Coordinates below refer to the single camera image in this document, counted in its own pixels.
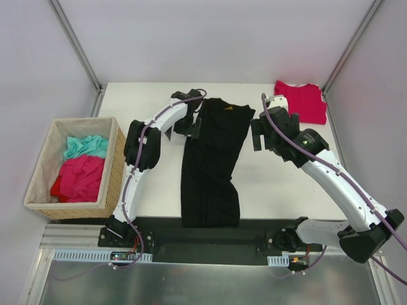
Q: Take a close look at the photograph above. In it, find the black flower print t-shirt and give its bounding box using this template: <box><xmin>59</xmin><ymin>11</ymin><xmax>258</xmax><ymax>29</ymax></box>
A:
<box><xmin>181</xmin><ymin>98</ymin><xmax>255</xmax><ymax>227</ymax></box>

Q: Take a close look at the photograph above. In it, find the wicker laundry basket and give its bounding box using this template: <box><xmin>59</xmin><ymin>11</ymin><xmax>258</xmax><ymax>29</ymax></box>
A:
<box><xmin>24</xmin><ymin>117</ymin><xmax>126</xmax><ymax>220</ymax></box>

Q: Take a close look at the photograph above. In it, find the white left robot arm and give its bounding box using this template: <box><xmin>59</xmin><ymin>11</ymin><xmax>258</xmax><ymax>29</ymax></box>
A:
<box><xmin>105</xmin><ymin>88</ymin><xmax>207</xmax><ymax>247</ymax></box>

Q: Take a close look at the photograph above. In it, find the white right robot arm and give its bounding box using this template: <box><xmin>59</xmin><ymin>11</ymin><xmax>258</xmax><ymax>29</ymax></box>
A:
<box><xmin>251</xmin><ymin>93</ymin><xmax>404</xmax><ymax>263</ymax></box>

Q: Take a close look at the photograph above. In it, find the folded red t-shirt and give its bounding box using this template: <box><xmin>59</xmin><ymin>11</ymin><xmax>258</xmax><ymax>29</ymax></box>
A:
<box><xmin>274</xmin><ymin>81</ymin><xmax>328</xmax><ymax>125</ymax></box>

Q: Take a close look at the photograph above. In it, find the teal t-shirt in basket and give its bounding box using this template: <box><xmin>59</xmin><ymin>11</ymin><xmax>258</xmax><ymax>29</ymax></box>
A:
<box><xmin>64</xmin><ymin>135</ymin><xmax>109</xmax><ymax>161</ymax></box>

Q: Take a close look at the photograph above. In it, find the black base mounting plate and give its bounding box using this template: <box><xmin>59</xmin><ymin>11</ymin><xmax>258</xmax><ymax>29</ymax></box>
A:
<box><xmin>97</xmin><ymin>214</ymin><xmax>322</xmax><ymax>264</ymax></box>

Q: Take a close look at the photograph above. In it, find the red t-shirt in basket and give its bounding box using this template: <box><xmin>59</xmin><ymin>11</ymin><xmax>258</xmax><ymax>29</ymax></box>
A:
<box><xmin>50</xmin><ymin>154</ymin><xmax>105</xmax><ymax>203</ymax></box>

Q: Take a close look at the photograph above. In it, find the right white cable duct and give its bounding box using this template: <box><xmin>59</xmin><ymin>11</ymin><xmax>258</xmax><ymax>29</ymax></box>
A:
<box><xmin>267</xmin><ymin>255</ymin><xmax>311</xmax><ymax>267</ymax></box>

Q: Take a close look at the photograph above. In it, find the white cable duct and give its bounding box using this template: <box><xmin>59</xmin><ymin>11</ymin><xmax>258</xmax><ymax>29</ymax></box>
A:
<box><xmin>53</xmin><ymin>249</ymin><xmax>153</xmax><ymax>264</ymax></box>
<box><xmin>267</xmin><ymin>255</ymin><xmax>311</xmax><ymax>267</ymax></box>

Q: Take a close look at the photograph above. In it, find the right aluminium frame post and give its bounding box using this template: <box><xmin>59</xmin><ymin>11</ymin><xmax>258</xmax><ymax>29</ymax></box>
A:
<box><xmin>322</xmin><ymin>0</ymin><xmax>385</xmax><ymax>97</ymax></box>

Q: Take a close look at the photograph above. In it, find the aluminium frame post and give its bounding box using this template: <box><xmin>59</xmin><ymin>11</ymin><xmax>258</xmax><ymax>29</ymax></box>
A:
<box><xmin>48</xmin><ymin>0</ymin><xmax>104</xmax><ymax>93</ymax></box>
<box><xmin>322</xmin><ymin>0</ymin><xmax>385</xmax><ymax>97</ymax></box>

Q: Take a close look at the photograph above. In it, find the left aluminium frame post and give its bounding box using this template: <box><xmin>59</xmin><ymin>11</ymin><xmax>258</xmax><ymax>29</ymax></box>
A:
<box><xmin>48</xmin><ymin>0</ymin><xmax>104</xmax><ymax>93</ymax></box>

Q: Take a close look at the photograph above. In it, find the aluminium front rail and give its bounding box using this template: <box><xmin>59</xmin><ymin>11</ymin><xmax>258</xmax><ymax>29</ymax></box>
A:
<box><xmin>40</xmin><ymin>222</ymin><xmax>385</xmax><ymax>258</ymax></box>

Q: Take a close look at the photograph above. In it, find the left white cable duct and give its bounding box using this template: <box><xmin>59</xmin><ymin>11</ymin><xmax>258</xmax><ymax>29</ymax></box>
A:
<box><xmin>53</xmin><ymin>249</ymin><xmax>153</xmax><ymax>264</ymax></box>

